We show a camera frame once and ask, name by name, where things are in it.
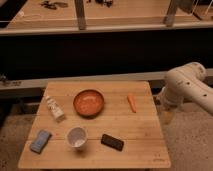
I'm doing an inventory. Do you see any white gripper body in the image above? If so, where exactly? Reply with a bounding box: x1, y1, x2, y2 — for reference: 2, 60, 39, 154
157, 87, 177, 110

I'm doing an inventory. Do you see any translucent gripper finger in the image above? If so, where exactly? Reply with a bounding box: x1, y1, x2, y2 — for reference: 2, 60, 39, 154
160, 109, 174, 124

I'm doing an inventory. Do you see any orange ceramic bowl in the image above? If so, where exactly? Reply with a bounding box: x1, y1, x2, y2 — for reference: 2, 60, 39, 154
73, 89, 105, 117

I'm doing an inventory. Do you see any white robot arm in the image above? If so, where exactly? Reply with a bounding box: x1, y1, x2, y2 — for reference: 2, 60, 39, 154
158, 62, 213, 124

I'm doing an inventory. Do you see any orange carrot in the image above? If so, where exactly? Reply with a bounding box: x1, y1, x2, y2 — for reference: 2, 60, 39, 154
127, 93, 137, 113

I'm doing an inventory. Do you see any small wooden table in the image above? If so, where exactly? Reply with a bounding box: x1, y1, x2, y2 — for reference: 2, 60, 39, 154
18, 81, 171, 169

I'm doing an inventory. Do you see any black smartphone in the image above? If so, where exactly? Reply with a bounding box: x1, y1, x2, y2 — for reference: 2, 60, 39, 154
101, 134, 124, 151

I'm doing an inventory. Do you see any white paper cup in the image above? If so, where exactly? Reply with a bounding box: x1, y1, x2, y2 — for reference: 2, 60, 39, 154
67, 127, 87, 150

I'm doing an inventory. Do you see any white tube bottle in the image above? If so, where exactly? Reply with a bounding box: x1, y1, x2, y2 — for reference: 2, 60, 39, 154
45, 96, 65, 121

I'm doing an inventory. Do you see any blue sponge block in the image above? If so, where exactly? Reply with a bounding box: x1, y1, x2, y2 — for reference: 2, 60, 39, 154
29, 130, 52, 154

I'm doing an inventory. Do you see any black tool on bench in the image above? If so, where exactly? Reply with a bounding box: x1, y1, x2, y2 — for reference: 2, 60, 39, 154
40, 0, 68, 10

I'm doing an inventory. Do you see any grey metal post right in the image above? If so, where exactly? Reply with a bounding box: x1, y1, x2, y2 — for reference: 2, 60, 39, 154
163, 0, 180, 27

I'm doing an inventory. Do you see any grey metal post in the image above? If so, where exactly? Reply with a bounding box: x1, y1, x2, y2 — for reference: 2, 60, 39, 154
74, 0, 86, 30
163, 0, 180, 27

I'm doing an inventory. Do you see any grey metal post left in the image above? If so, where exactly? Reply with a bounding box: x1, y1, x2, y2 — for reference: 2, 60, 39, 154
74, 0, 86, 30

